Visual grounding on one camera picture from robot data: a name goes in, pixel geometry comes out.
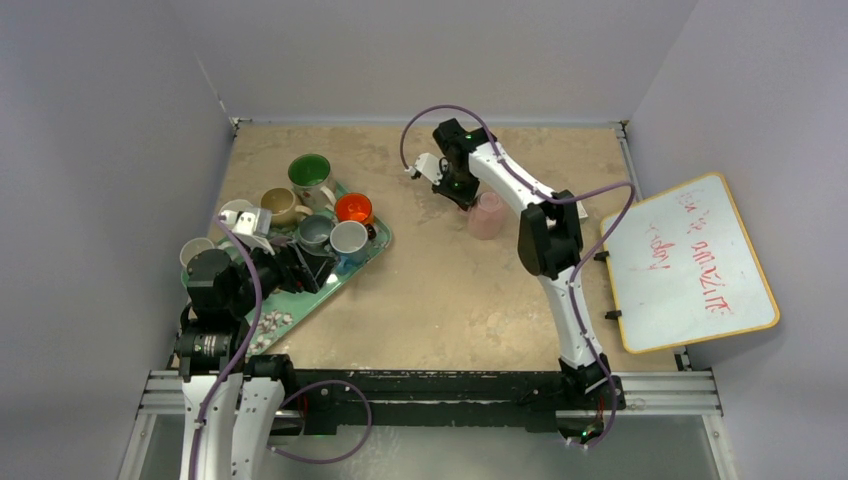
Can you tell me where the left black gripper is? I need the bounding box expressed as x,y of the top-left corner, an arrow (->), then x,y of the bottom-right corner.
227,233 -> 337,315

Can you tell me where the grey-blue mug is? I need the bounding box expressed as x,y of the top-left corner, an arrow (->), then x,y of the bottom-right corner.
295,214 -> 336,256

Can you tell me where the pink faceted mug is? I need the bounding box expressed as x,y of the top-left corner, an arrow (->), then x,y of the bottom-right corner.
467,192 -> 508,240

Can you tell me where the blue mug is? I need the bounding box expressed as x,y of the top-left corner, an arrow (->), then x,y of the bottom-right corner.
330,220 -> 370,272

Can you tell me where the beige round mug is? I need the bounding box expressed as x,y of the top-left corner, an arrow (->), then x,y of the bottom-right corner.
260,187 -> 314,229

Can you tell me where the black mug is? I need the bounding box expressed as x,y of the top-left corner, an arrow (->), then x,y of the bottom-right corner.
217,199 -> 254,223

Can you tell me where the orange mug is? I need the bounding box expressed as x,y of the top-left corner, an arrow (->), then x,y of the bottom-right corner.
334,192 -> 377,240

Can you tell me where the white-grey mug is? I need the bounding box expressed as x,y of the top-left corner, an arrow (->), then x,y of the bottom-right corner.
179,237 -> 217,269

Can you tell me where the cream floral mug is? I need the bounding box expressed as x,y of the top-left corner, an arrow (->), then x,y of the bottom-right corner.
287,154 -> 336,211

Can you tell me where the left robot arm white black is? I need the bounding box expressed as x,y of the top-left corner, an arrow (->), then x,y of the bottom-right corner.
175,244 -> 337,479

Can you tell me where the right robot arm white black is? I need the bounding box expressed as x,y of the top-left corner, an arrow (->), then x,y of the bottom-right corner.
432,119 -> 625,408

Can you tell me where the green floral tray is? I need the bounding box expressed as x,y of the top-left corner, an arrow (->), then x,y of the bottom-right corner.
177,218 -> 392,362

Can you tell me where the small red white box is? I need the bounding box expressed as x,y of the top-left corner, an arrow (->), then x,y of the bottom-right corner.
575,201 -> 589,222

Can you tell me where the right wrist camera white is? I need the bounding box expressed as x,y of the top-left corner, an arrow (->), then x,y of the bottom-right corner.
407,153 -> 443,186

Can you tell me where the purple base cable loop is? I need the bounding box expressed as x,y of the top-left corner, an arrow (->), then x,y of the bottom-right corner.
264,379 -> 374,465

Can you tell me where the whiteboard with yellow frame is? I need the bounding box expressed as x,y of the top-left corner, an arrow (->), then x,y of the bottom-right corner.
600,172 -> 781,354

